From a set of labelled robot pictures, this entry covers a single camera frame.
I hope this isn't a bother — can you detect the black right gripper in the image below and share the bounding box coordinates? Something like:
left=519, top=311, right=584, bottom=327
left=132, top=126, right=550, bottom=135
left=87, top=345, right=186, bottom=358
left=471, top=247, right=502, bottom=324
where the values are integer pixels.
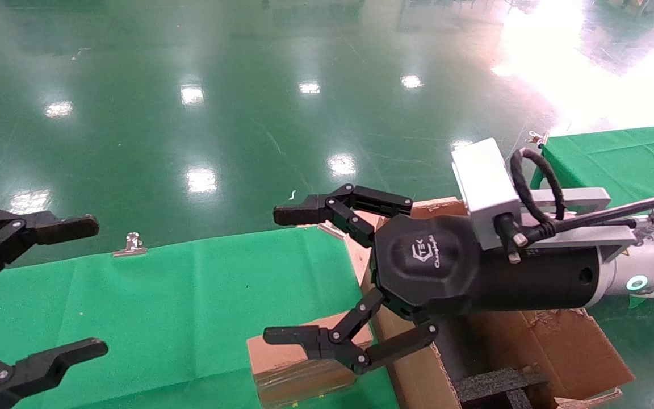
left=263, top=183, right=603, bottom=374

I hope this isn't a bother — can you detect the small taped cardboard box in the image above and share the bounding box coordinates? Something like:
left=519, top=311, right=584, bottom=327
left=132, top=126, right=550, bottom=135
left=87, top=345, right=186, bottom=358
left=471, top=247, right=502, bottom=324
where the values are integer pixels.
left=246, top=311, right=374, bottom=408

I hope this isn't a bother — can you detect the large open cardboard carton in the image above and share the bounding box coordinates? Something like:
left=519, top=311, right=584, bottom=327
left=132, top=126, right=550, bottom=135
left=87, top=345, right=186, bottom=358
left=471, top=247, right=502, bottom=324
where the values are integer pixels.
left=361, top=196, right=636, bottom=409

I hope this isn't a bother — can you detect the large green table cloth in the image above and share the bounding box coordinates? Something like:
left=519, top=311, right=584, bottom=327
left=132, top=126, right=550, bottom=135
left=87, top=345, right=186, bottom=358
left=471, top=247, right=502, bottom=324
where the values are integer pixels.
left=0, top=226, right=399, bottom=409

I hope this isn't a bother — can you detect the black foam insert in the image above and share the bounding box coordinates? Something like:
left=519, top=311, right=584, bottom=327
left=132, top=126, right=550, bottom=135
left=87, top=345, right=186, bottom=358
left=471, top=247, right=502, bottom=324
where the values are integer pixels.
left=453, top=366, right=549, bottom=409

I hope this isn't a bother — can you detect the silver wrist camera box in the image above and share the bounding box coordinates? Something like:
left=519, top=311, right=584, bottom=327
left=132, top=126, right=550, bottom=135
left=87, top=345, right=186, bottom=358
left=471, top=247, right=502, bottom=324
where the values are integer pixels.
left=451, top=138, right=523, bottom=251

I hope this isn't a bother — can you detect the black camera cable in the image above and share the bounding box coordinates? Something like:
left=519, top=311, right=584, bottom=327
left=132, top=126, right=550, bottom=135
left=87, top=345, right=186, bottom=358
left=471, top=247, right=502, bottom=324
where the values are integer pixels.
left=494, top=147, right=654, bottom=265

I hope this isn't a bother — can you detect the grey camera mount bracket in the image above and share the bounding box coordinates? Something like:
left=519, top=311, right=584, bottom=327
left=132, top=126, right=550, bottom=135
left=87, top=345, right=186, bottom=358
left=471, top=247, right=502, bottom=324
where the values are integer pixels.
left=517, top=187, right=637, bottom=263

